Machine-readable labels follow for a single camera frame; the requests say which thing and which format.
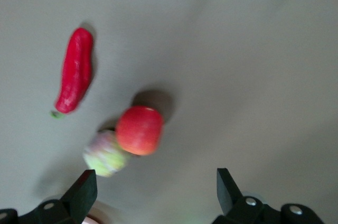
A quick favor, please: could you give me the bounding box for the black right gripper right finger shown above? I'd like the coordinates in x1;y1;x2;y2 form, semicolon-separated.
211;167;326;224

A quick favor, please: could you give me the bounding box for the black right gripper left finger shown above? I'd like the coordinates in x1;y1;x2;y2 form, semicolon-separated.
0;169;98;224

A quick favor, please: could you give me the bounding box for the green pink round fruit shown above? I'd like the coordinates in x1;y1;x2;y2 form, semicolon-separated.
82;129;130;178

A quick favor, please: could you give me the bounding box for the red apple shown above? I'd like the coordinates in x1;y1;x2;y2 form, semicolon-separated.
115;105;165;156

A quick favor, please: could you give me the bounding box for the red chili pepper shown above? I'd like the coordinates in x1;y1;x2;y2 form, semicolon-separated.
50;26;94;120

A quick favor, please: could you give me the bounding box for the pink round plate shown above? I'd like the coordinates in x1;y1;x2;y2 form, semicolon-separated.
84;199;121;224

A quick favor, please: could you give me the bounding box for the brown table mat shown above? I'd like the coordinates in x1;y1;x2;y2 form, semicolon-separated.
0;0;338;224

